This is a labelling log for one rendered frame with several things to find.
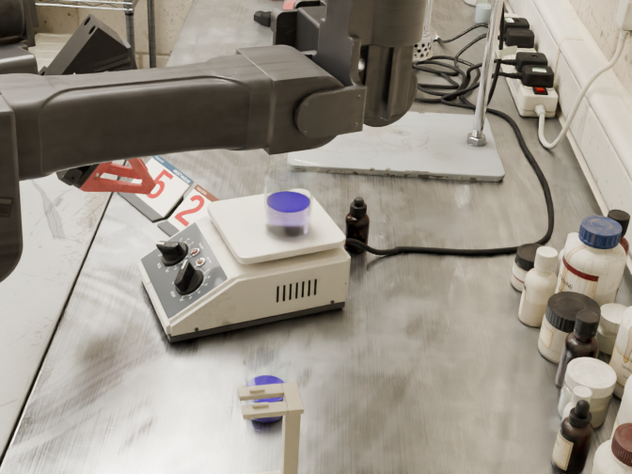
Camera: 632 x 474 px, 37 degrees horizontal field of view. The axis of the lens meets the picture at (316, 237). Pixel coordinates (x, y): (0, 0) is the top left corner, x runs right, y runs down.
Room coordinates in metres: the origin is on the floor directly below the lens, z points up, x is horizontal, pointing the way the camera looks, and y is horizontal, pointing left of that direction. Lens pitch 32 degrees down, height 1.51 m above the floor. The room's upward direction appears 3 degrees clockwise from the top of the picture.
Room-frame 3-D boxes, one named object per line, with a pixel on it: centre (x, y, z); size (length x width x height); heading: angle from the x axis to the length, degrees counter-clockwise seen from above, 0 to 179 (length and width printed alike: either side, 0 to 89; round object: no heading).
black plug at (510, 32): (1.61, -0.32, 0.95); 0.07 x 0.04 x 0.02; 91
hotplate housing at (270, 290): (0.87, 0.07, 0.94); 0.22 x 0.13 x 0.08; 114
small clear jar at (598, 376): (0.70, -0.26, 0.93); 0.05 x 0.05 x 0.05
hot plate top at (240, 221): (0.88, 0.04, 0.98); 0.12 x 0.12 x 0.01; 24
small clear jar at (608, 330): (0.81, -0.31, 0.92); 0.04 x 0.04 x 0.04
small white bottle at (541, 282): (0.85, -0.24, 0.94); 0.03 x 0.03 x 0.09
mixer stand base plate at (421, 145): (1.26, -0.10, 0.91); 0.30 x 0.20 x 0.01; 91
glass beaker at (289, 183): (0.86, 0.03, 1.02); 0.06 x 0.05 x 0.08; 116
